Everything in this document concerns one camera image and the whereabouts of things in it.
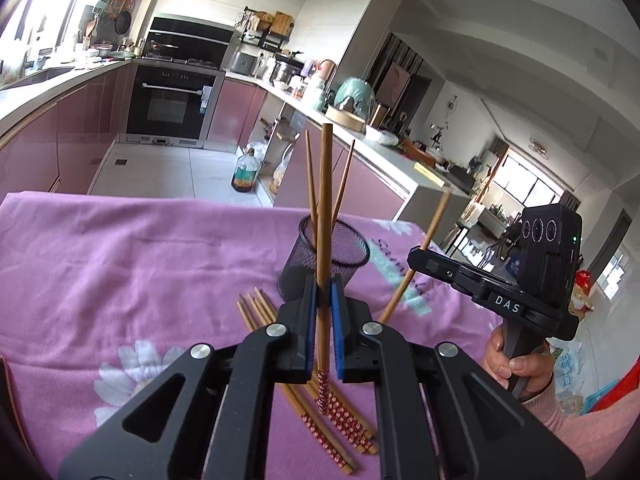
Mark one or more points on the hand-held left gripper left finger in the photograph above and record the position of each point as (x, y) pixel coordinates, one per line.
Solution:
(311, 332)

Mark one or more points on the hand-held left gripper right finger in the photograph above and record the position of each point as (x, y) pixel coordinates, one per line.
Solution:
(337, 332)

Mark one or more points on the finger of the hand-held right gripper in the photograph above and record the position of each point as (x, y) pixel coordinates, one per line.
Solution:
(430, 261)

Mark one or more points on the red-ended wooden chopstick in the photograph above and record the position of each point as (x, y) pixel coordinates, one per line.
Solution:
(435, 221)
(344, 180)
(326, 210)

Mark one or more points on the black mesh cup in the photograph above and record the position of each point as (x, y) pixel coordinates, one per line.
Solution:
(346, 251)

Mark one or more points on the pile of wooden chopsticks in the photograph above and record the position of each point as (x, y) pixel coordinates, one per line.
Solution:
(350, 425)

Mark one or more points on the person's right forearm pink sleeve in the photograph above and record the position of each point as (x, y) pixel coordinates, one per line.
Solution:
(590, 440)

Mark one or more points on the person's right hand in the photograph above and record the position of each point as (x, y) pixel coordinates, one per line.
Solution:
(530, 375)

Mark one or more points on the white bowl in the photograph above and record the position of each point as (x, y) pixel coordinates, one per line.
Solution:
(381, 136)

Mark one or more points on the clear plastic bag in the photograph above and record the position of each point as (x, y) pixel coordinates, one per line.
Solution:
(281, 172)

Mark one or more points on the bamboo steamer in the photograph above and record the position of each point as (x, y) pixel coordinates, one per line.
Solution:
(345, 117)

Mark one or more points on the cooking oil bottle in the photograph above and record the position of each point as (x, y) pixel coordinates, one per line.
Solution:
(246, 172)

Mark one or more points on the purple floral tablecloth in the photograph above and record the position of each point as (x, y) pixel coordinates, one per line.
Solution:
(125, 280)

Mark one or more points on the silver rice cooker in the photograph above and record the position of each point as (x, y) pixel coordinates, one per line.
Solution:
(286, 72)

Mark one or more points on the black built-in oven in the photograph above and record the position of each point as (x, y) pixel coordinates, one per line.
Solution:
(170, 102)

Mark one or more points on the silver countertop appliance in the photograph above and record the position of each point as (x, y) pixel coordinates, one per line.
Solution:
(246, 62)

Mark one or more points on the pink kitchen cabinets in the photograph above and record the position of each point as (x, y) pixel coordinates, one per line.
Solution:
(65, 135)

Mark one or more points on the black range hood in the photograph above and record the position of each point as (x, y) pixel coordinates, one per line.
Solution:
(190, 40)

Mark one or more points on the hanging black pan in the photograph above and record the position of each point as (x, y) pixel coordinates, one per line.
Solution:
(123, 22)

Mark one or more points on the black wall shelf rack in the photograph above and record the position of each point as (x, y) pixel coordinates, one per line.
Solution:
(267, 30)

